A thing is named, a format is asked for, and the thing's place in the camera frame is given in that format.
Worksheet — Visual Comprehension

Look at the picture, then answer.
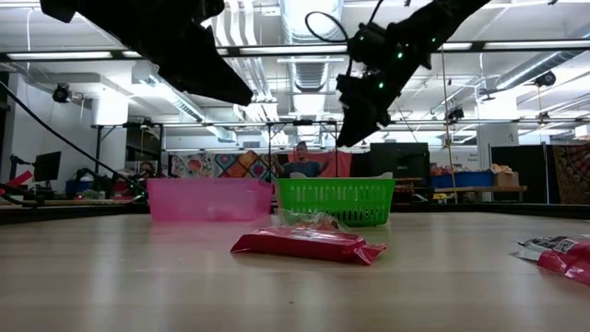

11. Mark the red hanging cloth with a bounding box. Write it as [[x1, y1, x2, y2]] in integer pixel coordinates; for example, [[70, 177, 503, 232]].
[[288, 150, 354, 179]]

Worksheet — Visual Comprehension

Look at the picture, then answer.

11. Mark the red KitKat mini bar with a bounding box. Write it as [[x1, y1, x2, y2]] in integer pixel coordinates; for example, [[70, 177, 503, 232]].
[[229, 225, 389, 267], [536, 236, 590, 288]]

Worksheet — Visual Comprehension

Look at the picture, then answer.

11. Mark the cardboard box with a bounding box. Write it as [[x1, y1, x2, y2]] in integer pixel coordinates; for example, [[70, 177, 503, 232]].
[[490, 163, 521, 188]]

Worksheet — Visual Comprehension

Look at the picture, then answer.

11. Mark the large black monitor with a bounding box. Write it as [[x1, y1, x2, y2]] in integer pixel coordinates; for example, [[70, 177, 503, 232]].
[[370, 142, 432, 185]]

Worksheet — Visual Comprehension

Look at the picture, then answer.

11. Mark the green plastic basket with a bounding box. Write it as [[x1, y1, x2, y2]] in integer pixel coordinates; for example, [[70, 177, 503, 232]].
[[275, 177, 398, 228]]

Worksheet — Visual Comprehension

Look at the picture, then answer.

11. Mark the black aluminium table frame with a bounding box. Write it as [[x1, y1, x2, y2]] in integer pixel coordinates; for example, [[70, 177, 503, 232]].
[[0, 201, 590, 226]]

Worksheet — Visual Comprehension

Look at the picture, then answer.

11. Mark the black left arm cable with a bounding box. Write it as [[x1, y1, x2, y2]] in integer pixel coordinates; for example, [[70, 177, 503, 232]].
[[0, 80, 149, 191]]

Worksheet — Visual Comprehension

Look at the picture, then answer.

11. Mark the small black monitor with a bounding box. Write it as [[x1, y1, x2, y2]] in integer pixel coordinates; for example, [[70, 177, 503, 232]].
[[32, 150, 63, 183]]

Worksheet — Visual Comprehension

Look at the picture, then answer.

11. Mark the blue storage bin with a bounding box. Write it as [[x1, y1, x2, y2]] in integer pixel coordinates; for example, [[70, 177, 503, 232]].
[[431, 171, 495, 189]]

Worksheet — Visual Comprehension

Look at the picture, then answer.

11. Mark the black background rig frame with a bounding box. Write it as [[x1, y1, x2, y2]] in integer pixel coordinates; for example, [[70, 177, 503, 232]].
[[89, 117, 590, 188]]

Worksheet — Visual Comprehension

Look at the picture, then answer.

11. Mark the black beam with lights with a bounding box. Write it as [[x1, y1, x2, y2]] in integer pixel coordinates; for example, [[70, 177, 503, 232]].
[[0, 39, 590, 64]]

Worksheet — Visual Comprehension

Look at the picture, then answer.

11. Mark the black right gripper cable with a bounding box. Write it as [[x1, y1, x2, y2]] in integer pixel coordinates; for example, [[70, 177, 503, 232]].
[[303, 0, 386, 47]]

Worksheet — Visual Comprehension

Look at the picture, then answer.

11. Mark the dark patterned quilt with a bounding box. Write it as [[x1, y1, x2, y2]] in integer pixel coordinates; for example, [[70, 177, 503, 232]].
[[551, 143, 590, 205]]

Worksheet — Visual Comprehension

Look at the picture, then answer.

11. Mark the silver ventilation duct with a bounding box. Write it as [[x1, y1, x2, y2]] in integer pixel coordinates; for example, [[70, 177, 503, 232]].
[[277, 0, 346, 96]]

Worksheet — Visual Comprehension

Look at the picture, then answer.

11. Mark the colourful patchwork quilt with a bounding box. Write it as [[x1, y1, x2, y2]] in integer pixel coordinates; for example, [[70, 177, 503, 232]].
[[169, 149, 280, 180]]

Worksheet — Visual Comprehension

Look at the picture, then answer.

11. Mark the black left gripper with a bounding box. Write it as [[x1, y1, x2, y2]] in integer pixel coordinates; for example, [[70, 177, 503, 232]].
[[91, 0, 254, 107]]

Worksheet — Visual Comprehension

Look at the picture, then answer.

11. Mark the pink plastic tray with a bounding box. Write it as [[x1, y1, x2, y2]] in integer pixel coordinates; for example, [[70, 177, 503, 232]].
[[146, 177, 275, 223]]

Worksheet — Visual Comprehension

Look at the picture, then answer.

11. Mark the tan hanging rope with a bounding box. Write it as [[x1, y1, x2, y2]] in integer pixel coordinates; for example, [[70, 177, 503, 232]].
[[440, 39, 458, 204]]

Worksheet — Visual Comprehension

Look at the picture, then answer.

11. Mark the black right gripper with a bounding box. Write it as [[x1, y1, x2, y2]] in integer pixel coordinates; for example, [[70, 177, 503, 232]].
[[335, 68, 406, 148]]

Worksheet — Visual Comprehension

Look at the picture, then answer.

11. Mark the black partition panel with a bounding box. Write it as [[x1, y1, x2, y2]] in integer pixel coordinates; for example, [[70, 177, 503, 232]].
[[490, 144, 552, 204]]

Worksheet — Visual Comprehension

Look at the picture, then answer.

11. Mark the clear red candy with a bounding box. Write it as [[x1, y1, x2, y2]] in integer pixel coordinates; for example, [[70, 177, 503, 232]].
[[275, 207, 346, 232]]

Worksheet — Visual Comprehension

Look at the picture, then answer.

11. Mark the person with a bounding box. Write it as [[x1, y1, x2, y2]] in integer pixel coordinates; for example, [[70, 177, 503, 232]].
[[271, 140, 332, 179], [137, 160, 158, 179]]

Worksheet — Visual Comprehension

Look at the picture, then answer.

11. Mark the wooden background table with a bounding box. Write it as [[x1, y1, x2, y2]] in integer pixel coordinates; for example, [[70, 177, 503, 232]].
[[432, 184, 529, 204]]

